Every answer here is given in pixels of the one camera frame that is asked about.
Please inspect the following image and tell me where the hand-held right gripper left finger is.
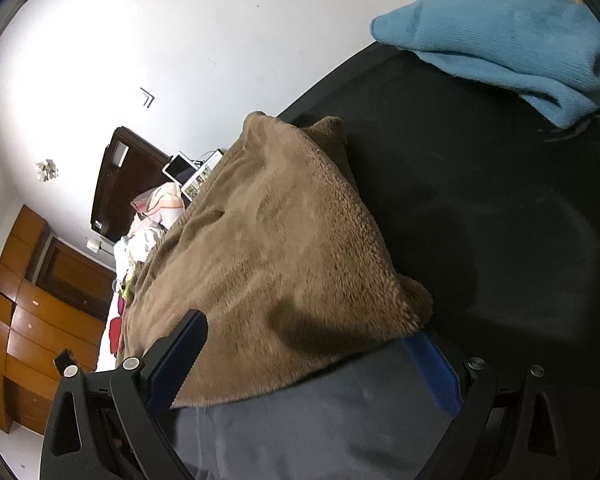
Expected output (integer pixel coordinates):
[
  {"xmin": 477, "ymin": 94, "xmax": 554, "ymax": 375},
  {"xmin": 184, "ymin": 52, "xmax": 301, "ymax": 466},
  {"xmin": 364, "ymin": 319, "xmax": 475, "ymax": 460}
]
[{"xmin": 39, "ymin": 309, "xmax": 210, "ymax": 480}]

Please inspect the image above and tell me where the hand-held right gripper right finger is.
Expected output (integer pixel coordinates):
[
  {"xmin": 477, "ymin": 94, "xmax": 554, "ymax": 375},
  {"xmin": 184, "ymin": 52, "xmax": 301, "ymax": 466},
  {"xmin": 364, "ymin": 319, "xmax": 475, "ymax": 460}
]
[{"xmin": 400, "ymin": 327, "xmax": 571, "ymax": 480}]

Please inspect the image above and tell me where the brown fleece garment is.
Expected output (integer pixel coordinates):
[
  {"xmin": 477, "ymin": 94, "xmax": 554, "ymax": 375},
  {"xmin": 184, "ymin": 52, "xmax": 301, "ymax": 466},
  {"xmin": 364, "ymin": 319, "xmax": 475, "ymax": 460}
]
[{"xmin": 115, "ymin": 111, "xmax": 435, "ymax": 410}]

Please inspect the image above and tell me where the red cloth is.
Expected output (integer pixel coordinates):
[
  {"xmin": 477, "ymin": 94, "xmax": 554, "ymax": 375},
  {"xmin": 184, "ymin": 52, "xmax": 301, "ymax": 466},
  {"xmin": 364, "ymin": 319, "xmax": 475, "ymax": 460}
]
[{"xmin": 107, "ymin": 317, "xmax": 124, "ymax": 356}]

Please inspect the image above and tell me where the white bed sheet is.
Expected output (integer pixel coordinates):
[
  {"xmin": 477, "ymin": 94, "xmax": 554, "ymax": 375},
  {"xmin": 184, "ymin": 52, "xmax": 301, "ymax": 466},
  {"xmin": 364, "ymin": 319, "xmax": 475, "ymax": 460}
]
[{"xmin": 95, "ymin": 300, "xmax": 126, "ymax": 374}]

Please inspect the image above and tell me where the patterned crumpled quilt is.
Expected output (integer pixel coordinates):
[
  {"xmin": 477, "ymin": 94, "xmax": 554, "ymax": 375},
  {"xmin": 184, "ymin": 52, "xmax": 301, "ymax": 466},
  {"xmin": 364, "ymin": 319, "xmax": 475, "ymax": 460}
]
[{"xmin": 112, "ymin": 217, "xmax": 169, "ymax": 281}]

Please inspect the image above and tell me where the wooden wardrobe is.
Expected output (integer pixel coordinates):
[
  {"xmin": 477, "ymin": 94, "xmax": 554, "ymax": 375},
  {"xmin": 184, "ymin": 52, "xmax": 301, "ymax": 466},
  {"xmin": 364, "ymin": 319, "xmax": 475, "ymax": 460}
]
[{"xmin": 0, "ymin": 204, "xmax": 118, "ymax": 434}]

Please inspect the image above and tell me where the dark grey bed cover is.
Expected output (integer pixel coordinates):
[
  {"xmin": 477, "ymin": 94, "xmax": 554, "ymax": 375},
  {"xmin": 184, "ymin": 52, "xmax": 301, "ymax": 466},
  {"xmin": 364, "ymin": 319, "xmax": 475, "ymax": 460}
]
[{"xmin": 165, "ymin": 40, "xmax": 600, "ymax": 480}]

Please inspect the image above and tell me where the photo collage display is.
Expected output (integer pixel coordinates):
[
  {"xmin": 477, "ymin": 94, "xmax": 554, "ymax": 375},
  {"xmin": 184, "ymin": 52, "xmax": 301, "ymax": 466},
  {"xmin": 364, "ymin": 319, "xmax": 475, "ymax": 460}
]
[{"xmin": 180, "ymin": 149, "xmax": 226, "ymax": 200}]

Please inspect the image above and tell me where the dark wooden headboard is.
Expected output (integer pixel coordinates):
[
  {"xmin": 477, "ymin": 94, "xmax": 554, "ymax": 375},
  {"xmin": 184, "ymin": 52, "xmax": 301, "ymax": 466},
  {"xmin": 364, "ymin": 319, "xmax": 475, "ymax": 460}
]
[{"xmin": 90, "ymin": 126, "xmax": 173, "ymax": 239}]

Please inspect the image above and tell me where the white tablet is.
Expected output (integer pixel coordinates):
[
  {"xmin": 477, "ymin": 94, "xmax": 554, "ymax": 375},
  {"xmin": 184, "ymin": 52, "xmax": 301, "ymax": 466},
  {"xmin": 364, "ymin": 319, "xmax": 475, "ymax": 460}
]
[{"xmin": 162, "ymin": 152, "xmax": 199, "ymax": 185}]

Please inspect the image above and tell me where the blue knit sweater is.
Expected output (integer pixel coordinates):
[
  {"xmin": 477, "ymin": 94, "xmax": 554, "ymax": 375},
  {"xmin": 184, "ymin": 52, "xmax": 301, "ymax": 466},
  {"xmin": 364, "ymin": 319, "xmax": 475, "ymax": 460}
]
[{"xmin": 370, "ymin": 0, "xmax": 600, "ymax": 129}]

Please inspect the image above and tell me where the small wall ornament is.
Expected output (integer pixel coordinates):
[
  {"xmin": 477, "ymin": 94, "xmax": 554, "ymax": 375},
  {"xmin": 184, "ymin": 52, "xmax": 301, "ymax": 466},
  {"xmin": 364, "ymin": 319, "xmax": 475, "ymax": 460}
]
[{"xmin": 35, "ymin": 159, "xmax": 61, "ymax": 184}]

